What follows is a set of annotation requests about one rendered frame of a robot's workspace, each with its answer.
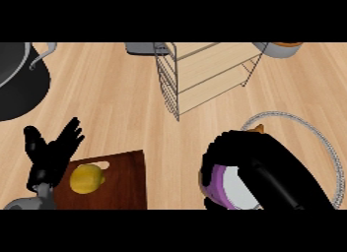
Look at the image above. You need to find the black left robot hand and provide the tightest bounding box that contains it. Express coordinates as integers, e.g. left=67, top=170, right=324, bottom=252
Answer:
left=23, top=116, right=87, bottom=194

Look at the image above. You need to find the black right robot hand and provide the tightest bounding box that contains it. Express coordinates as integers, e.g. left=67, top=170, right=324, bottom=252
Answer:
left=201, top=129, right=338, bottom=211

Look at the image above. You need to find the round placemat with grey rim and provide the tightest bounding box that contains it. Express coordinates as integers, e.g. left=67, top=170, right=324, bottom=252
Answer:
left=238, top=110, right=347, bottom=210

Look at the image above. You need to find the yellow lemon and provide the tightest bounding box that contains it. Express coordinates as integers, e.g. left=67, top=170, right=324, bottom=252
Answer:
left=69, top=163, right=107, bottom=195

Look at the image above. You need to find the small orange object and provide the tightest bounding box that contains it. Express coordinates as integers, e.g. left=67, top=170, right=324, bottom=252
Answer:
left=245, top=123, right=267, bottom=134

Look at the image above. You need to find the dark brown cutting board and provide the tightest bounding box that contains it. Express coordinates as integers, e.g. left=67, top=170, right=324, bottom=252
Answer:
left=51, top=149, right=149, bottom=211

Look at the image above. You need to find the black pot with silver rim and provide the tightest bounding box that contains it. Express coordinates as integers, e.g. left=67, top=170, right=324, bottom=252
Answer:
left=0, top=41, right=59, bottom=123

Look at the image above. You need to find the grey bowl with orange contents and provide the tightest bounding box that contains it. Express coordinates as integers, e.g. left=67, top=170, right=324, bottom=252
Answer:
left=264, top=41, right=304, bottom=60

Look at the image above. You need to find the grey box-shaped object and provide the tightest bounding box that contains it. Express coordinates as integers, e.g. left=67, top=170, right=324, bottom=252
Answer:
left=125, top=41, right=173, bottom=56

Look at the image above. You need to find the wire tiered shelf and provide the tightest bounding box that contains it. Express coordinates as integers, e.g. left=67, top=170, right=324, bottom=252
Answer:
left=152, top=41, right=272, bottom=123

